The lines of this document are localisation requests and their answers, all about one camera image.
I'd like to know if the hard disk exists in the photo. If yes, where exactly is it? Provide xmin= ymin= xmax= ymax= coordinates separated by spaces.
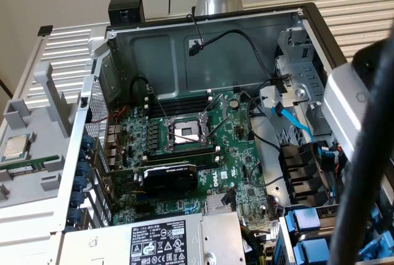
xmin=284 ymin=205 xmax=341 ymax=240

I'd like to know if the metal socket cover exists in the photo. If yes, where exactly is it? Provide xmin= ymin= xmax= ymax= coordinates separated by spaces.
xmin=196 ymin=110 xmax=216 ymax=143

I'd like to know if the CPU socket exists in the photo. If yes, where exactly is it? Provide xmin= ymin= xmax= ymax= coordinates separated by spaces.
xmin=161 ymin=111 xmax=216 ymax=152

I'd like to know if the black RAM slot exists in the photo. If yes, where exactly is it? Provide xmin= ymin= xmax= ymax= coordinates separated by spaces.
xmin=143 ymin=145 xmax=220 ymax=159
xmin=144 ymin=103 xmax=212 ymax=117
xmin=144 ymin=154 xmax=222 ymax=169
xmin=147 ymin=96 xmax=213 ymax=109

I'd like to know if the metal locking lever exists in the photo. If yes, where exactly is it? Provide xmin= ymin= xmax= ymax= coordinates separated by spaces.
xmin=201 ymin=93 xmax=224 ymax=115
xmin=147 ymin=84 xmax=169 ymax=122

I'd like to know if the green Dell motherboard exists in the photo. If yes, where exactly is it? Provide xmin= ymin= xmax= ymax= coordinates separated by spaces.
xmin=103 ymin=89 xmax=279 ymax=240

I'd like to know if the black graphics card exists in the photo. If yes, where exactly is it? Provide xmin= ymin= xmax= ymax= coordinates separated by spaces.
xmin=103 ymin=162 xmax=199 ymax=198

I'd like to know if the open grey PC case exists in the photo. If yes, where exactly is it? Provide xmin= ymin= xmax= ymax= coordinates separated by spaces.
xmin=50 ymin=2 xmax=394 ymax=265

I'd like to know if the silver chipset heatsink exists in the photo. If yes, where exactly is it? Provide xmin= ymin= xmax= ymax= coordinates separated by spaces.
xmin=205 ymin=193 xmax=238 ymax=216

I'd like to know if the grey metal drive cage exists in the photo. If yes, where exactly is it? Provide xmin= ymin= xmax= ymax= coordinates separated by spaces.
xmin=275 ymin=26 xmax=335 ymax=138

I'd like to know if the blue expansion card retainer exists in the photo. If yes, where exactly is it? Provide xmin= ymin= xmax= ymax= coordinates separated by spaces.
xmin=69 ymin=134 xmax=95 ymax=227

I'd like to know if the black connector with blue tab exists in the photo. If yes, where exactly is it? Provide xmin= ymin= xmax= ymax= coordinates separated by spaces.
xmin=316 ymin=146 xmax=338 ymax=167

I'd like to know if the silver power supply unit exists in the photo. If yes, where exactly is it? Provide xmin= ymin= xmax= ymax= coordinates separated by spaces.
xmin=61 ymin=211 xmax=247 ymax=265

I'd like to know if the grey parts rack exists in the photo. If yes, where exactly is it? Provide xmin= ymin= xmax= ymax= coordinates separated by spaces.
xmin=0 ymin=61 xmax=81 ymax=209

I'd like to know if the green RAM stick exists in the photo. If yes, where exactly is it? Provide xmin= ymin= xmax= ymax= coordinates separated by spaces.
xmin=0 ymin=156 xmax=59 ymax=178

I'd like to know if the silver CPU chip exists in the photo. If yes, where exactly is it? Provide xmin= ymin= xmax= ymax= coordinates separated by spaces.
xmin=1 ymin=133 xmax=34 ymax=164

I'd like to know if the black wire with flat connector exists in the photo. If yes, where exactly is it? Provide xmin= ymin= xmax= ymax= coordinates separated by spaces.
xmin=188 ymin=29 xmax=292 ymax=86

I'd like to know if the thin red black wire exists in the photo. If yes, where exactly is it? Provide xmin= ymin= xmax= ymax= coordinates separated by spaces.
xmin=186 ymin=12 xmax=206 ymax=50

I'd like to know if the short black wire loop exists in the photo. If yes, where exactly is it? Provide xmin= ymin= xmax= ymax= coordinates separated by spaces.
xmin=131 ymin=76 xmax=155 ymax=101

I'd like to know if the grey wire holder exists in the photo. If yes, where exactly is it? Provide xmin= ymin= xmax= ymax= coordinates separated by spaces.
xmin=259 ymin=85 xmax=298 ymax=117

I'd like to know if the black looping wire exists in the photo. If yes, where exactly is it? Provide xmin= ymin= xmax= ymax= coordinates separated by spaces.
xmin=246 ymin=79 xmax=283 ymax=152

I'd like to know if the thin black wire orange plug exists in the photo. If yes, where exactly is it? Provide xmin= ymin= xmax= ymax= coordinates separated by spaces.
xmin=247 ymin=160 xmax=286 ymax=189

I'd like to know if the blue SATA wire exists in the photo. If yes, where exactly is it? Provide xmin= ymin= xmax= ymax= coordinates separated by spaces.
xmin=271 ymin=101 xmax=317 ymax=143

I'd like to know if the black box bracket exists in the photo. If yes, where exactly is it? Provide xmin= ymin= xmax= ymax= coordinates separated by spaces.
xmin=107 ymin=0 xmax=145 ymax=28

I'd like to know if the braided power cable bundle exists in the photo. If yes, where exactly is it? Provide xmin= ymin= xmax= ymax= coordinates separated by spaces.
xmin=239 ymin=223 xmax=273 ymax=265

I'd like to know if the white barcode cable tag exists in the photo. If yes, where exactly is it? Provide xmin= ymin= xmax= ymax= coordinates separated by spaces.
xmin=268 ymin=219 xmax=281 ymax=243

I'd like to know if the red yellow power wire bundle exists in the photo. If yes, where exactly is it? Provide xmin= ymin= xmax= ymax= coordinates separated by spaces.
xmin=331 ymin=143 xmax=345 ymax=180

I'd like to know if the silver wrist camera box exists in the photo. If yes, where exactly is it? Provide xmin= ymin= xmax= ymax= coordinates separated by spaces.
xmin=321 ymin=61 xmax=375 ymax=161

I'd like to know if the light blue data wire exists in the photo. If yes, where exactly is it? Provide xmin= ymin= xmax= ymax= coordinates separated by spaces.
xmin=326 ymin=166 xmax=339 ymax=204

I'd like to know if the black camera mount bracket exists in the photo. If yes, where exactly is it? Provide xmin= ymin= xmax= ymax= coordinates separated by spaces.
xmin=352 ymin=39 xmax=394 ymax=74

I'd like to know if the dark brown cable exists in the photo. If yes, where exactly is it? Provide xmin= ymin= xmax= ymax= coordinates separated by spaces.
xmin=0 ymin=77 xmax=14 ymax=100

